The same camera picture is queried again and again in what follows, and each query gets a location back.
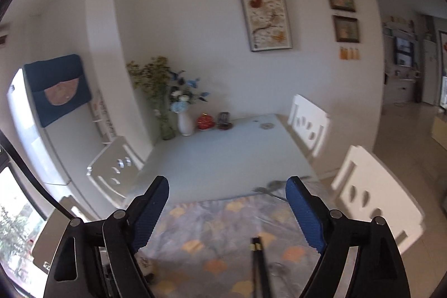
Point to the black phone stand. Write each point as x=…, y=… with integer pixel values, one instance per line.
x=223, y=118

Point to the wall television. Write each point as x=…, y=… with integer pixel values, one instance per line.
x=403, y=52

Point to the glass vase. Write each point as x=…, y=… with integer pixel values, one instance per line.
x=167, y=127

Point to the black chopstick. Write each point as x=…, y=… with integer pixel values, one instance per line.
x=255, y=259
x=262, y=266

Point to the butterfly framed picture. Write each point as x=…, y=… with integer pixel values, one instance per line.
x=265, y=4

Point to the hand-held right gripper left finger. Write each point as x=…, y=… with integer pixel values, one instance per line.
x=150, y=214

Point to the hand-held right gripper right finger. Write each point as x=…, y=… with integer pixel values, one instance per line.
x=307, y=214

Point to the white ceramic vase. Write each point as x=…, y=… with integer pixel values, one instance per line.
x=185, y=125

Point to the blue artificial flowers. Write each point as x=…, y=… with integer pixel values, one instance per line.
x=180, y=106

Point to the dried flower stems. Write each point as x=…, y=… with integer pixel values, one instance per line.
x=153, y=74

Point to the fan-pattern tablecloth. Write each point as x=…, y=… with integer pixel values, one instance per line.
x=209, y=231

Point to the red lidded tea cup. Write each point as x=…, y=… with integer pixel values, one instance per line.
x=206, y=122

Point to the white hanging decoration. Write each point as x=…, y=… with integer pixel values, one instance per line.
x=104, y=116

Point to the white refrigerator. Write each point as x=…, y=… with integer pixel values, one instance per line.
x=70, y=151

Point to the glass window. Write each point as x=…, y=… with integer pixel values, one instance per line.
x=14, y=224

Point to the orange hanging tags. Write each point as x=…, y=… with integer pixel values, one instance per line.
x=349, y=53

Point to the blue cloth cover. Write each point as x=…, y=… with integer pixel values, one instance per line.
x=63, y=74

